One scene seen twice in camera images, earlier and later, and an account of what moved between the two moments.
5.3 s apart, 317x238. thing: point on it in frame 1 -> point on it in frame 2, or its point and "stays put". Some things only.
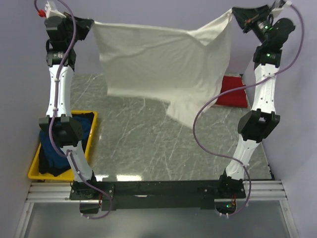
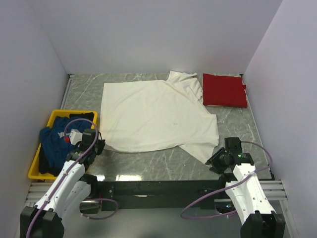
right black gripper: (246, 18) -> (215, 160)
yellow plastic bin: (68, 175) stays put
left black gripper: (80, 27) -> (99, 146)
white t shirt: (184, 68) -> (157, 115)
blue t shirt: (51, 157) stays put
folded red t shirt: (237, 98) stays put
